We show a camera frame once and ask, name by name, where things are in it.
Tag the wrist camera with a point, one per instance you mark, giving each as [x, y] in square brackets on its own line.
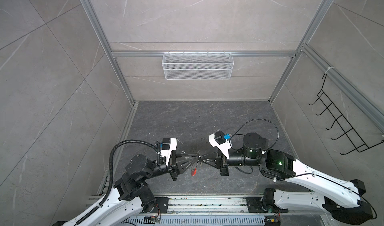
[222, 142]
[165, 149]

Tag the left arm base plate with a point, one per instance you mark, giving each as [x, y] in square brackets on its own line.
[161, 205]

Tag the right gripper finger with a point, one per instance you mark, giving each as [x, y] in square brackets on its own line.
[211, 162]
[210, 156]

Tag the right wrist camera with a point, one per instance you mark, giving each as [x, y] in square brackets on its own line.
[222, 142]

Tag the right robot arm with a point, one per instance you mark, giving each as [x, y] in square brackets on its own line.
[342, 199]

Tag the black wire hook rack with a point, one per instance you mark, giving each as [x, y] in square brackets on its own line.
[338, 118]

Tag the white wire mesh basket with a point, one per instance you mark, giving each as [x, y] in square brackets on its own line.
[197, 66]

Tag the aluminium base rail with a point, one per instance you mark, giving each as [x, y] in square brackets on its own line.
[219, 211]

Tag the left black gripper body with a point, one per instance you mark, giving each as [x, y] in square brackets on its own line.
[171, 169]

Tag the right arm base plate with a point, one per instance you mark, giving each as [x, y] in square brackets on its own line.
[258, 204]

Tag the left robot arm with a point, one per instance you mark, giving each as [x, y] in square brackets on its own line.
[131, 195]

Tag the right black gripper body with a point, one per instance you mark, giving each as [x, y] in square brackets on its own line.
[224, 168]

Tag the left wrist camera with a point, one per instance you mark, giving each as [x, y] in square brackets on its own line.
[165, 149]

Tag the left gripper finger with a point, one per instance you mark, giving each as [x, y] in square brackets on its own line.
[184, 165]
[187, 156]

